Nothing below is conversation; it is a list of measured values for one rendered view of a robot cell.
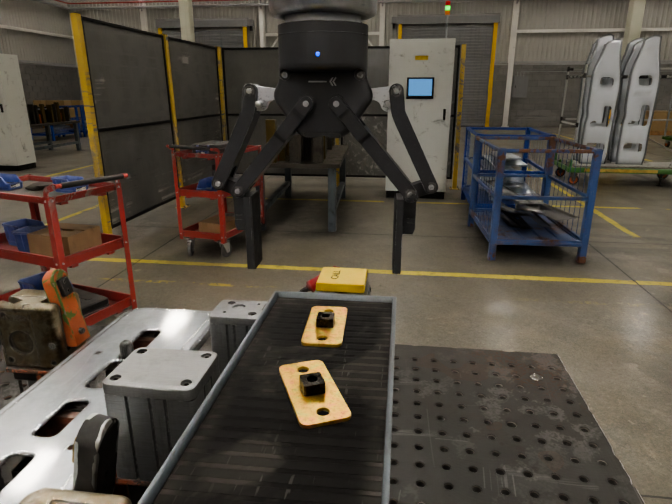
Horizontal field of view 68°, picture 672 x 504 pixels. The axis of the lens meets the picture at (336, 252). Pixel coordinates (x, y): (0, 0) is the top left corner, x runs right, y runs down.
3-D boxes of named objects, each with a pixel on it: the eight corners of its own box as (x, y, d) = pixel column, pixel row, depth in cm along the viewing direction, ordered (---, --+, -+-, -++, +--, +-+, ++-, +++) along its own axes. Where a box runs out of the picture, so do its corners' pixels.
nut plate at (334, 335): (312, 308, 54) (312, 298, 54) (347, 309, 54) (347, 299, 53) (300, 346, 46) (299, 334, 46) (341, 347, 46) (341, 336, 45)
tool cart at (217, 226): (225, 234, 509) (218, 136, 479) (266, 238, 495) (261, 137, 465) (176, 258, 436) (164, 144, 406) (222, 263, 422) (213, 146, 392)
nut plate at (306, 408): (277, 368, 42) (277, 356, 42) (321, 362, 43) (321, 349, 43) (301, 430, 35) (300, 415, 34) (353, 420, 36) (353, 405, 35)
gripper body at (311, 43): (375, 27, 45) (372, 133, 47) (281, 28, 45) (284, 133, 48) (373, 15, 38) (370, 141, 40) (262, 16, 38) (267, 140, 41)
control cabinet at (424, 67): (385, 198, 679) (391, -2, 604) (386, 190, 730) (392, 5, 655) (445, 199, 669) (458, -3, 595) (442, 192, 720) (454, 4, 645)
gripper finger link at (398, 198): (394, 192, 47) (402, 193, 47) (391, 263, 49) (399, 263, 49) (395, 199, 44) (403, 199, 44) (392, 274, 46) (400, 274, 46)
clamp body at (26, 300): (52, 454, 99) (16, 283, 88) (122, 461, 97) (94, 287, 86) (13, 494, 89) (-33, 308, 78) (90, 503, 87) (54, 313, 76)
